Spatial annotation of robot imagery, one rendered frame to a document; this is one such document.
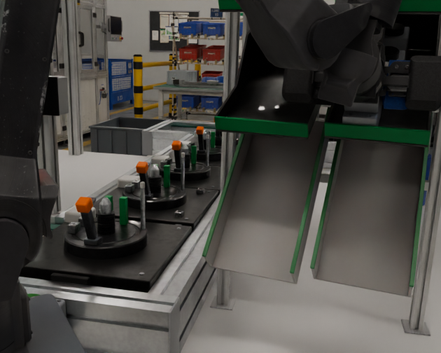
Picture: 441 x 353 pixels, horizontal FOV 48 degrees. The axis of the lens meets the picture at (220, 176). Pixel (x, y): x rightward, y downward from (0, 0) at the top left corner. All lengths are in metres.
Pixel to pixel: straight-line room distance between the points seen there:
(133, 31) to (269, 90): 11.44
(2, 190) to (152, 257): 0.47
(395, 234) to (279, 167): 0.20
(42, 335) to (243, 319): 0.47
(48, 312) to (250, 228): 0.36
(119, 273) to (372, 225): 0.38
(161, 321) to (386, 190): 0.38
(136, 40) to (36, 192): 11.80
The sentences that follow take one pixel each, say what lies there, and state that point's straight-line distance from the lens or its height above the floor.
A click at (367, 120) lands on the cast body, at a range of 0.67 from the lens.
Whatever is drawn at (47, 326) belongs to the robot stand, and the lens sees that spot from 0.48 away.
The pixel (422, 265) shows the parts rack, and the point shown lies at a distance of 0.86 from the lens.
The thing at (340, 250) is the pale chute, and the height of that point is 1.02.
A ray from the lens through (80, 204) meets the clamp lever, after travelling 0.78.
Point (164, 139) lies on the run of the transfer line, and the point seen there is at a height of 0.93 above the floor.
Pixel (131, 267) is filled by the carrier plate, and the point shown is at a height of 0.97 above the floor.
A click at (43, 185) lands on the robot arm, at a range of 0.39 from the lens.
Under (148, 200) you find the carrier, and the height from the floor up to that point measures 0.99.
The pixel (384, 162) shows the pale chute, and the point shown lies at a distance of 0.82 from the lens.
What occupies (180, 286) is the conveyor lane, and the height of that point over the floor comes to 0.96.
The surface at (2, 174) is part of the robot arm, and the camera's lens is 0.39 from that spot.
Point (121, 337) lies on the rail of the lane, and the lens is 0.73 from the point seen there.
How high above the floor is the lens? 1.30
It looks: 15 degrees down
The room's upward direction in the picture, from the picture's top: 2 degrees clockwise
